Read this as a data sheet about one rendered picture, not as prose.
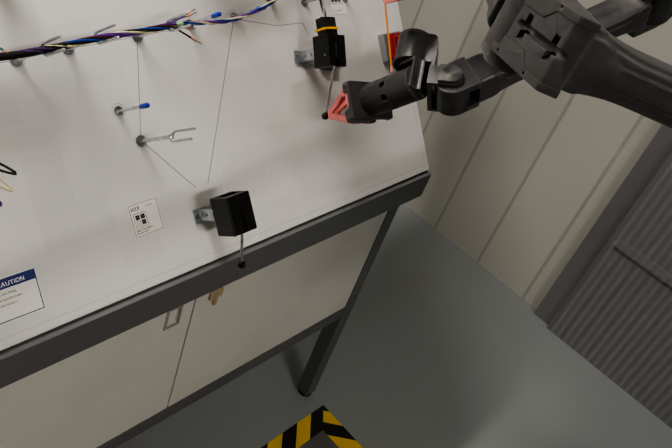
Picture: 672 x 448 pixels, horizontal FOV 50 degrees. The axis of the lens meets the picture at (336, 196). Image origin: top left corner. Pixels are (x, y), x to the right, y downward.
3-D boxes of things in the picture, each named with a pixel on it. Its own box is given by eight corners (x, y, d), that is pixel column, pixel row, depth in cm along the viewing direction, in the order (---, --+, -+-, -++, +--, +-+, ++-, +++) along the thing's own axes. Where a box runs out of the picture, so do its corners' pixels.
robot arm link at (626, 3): (689, -20, 114) (669, 26, 124) (666, -44, 117) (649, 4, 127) (444, 90, 111) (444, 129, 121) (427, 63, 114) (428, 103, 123)
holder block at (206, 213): (206, 271, 119) (244, 274, 112) (188, 199, 117) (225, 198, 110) (228, 261, 122) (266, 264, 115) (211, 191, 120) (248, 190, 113)
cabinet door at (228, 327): (347, 309, 187) (399, 193, 164) (170, 410, 150) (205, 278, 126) (340, 302, 188) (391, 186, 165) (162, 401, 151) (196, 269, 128)
